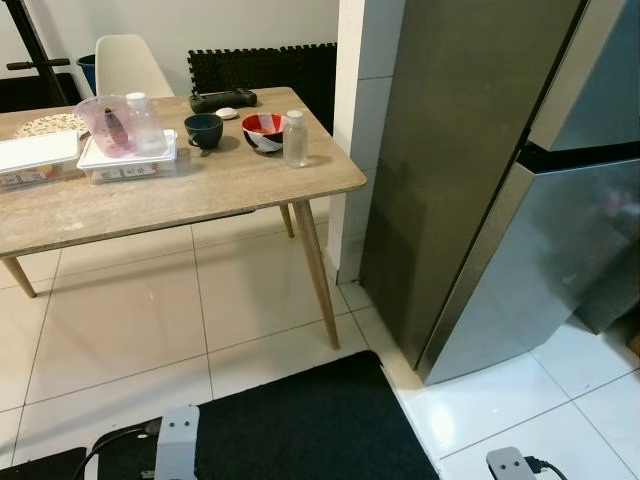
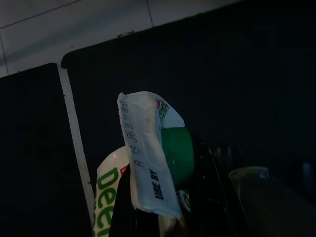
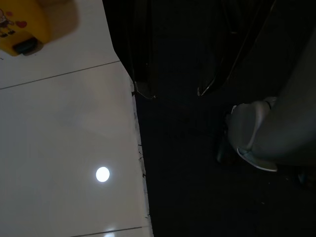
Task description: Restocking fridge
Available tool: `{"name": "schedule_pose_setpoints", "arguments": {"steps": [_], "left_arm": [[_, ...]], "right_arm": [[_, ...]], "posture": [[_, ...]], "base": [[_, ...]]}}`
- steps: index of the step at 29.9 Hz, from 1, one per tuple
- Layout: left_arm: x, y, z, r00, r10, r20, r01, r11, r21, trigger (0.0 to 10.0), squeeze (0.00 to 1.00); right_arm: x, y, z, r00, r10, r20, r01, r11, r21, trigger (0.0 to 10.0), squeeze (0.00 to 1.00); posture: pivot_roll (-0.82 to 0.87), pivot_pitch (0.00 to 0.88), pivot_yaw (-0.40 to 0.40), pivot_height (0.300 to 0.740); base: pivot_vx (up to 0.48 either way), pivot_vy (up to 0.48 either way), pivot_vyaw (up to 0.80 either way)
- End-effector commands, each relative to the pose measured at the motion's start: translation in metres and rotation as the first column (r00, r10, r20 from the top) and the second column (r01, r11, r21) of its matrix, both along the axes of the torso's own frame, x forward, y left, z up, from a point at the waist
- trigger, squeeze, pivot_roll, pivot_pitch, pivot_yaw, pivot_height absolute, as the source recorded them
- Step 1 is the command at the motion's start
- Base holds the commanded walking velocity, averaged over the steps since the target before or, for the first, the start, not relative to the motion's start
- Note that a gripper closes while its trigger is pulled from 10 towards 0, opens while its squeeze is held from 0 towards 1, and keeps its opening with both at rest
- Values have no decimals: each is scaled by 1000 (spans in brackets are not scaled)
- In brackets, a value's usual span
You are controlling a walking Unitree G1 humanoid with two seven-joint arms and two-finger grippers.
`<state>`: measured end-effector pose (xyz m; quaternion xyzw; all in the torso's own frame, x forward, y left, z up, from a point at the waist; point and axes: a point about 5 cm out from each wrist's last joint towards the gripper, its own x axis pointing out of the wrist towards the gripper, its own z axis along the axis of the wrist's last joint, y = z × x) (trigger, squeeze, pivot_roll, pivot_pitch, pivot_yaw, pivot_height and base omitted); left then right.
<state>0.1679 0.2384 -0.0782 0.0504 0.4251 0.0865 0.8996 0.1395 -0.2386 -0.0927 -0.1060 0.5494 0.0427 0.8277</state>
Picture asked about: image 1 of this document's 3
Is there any silver fridge lower door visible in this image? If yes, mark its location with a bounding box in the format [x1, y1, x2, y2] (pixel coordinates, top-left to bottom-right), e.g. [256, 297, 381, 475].
[418, 140, 640, 387]

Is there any silver fridge door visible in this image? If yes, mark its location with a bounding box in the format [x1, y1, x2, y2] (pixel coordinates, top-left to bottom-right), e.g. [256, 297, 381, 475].
[418, 140, 640, 387]
[530, 0, 640, 151]

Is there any silver fridge upper door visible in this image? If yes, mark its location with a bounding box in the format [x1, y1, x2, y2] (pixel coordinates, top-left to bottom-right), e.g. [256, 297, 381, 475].
[530, 0, 640, 151]

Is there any silver two-door fridge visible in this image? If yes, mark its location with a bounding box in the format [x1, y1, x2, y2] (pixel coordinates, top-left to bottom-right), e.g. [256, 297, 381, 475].
[358, 0, 640, 387]

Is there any slim clear white-capped bottle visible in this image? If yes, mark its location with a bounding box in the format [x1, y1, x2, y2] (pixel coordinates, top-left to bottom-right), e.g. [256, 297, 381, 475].
[283, 110, 310, 169]

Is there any black foam puzzle mat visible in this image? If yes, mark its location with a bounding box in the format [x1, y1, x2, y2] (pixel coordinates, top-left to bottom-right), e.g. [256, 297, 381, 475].
[188, 43, 338, 136]

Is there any black floor mat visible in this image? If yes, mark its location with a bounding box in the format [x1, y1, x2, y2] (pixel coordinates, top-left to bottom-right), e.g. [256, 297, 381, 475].
[85, 350, 441, 480]

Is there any red white black bowl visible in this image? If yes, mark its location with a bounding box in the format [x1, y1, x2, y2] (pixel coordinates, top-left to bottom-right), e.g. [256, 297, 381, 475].
[241, 113, 289, 154]

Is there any wooden dining table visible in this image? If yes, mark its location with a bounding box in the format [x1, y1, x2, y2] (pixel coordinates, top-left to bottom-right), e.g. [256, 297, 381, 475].
[0, 87, 368, 351]

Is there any black handheld controller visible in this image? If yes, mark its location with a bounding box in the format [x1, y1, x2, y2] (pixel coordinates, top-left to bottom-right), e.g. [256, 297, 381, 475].
[190, 89, 258, 113]

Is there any dark blue mug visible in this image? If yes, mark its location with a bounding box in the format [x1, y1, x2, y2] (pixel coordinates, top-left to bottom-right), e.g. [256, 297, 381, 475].
[184, 113, 225, 154]

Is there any wide clear white-capped bottle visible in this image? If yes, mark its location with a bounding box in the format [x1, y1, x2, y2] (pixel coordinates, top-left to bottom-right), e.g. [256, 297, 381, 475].
[126, 92, 167, 156]

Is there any white lidded plastic container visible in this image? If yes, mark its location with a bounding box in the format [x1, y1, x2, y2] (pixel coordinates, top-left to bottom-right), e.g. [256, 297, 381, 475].
[0, 130, 81, 191]
[77, 130, 179, 185]

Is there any white plastic chair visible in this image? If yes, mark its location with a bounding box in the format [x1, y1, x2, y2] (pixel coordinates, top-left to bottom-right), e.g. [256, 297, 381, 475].
[95, 35, 176, 101]

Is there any pink clear measuring jug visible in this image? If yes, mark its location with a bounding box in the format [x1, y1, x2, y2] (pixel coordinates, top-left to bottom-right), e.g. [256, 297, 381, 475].
[75, 95, 141, 159]

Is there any blue bucket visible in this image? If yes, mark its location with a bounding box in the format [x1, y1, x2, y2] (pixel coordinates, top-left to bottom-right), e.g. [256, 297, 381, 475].
[76, 54, 99, 96]

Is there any round woven placemat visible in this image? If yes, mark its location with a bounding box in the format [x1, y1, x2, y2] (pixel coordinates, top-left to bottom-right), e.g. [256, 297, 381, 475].
[14, 113, 91, 141]

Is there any black exercise machine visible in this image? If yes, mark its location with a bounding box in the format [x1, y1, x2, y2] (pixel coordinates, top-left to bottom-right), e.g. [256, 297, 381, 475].
[0, 0, 81, 113]

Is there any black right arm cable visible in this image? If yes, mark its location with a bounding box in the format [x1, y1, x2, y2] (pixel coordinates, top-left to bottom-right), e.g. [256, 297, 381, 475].
[525, 457, 569, 480]

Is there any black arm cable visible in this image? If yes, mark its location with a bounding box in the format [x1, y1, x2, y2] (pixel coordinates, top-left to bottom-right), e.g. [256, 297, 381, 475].
[75, 420, 163, 480]
[525, 457, 569, 480]

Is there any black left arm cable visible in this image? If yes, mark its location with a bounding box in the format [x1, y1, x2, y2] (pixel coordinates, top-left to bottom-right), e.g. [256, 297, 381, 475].
[75, 420, 163, 480]

